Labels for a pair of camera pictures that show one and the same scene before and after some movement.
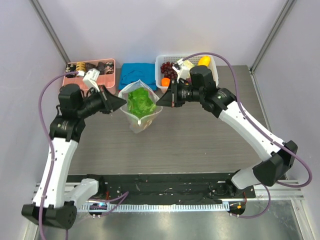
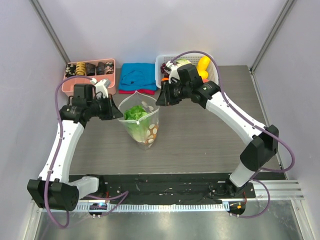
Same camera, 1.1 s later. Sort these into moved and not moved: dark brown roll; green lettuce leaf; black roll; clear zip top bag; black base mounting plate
Moved: clear zip top bag; green lettuce leaf
Not moved: dark brown roll; black roll; black base mounting plate
